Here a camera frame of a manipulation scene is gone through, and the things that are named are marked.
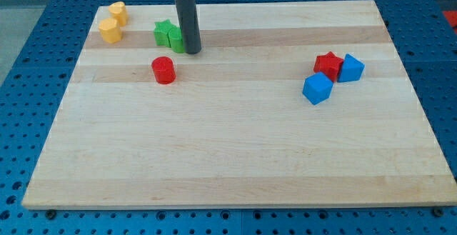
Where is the yellow hexagon block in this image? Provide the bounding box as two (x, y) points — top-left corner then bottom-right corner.
(99, 18), (122, 44)

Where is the yellow heart block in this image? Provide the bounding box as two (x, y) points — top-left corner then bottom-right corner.
(108, 1), (129, 26)

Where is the light wooden board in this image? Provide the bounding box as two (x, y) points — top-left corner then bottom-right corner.
(22, 0), (456, 210)

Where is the red cylinder block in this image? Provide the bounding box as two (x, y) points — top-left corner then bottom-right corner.
(151, 56), (176, 84)

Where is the green rounded block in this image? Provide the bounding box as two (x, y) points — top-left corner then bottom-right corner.
(168, 27), (185, 54)

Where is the blue cube block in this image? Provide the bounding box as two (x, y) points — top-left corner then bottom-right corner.
(302, 72), (333, 105)

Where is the green star block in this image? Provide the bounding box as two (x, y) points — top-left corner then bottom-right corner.
(154, 19), (176, 47)

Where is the red star block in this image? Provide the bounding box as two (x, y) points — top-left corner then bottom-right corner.
(313, 51), (343, 82)

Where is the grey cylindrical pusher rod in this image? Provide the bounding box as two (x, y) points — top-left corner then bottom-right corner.
(174, 0), (202, 54)

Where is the blue pentagon block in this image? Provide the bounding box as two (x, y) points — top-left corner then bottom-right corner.
(338, 54), (365, 82)

